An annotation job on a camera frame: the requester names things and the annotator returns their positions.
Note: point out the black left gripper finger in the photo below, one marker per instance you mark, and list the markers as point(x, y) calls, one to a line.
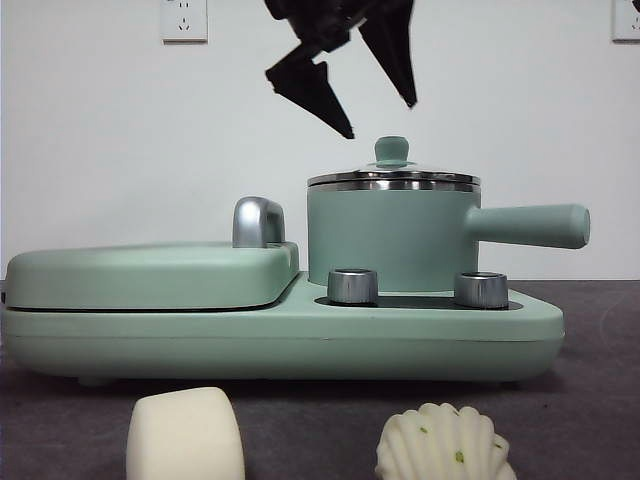
point(395, 50)
point(310, 90)

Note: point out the mint green griddle lid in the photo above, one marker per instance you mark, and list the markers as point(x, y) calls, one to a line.
point(150, 275)

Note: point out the smooth white steamed bun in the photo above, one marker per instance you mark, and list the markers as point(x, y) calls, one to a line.
point(184, 435)

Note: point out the silver control knob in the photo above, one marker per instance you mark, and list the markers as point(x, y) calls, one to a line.
point(351, 287)
point(480, 291)

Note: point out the glass pot lid green knob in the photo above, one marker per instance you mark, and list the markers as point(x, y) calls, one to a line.
point(391, 150)

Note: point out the white wall socket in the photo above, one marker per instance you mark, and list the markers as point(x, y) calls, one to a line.
point(626, 20)
point(184, 20)

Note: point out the mint green breakfast machine base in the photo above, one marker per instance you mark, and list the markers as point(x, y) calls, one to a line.
point(300, 345)

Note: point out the pleated white bun green flecks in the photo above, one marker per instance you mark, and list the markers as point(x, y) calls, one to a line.
point(440, 445)

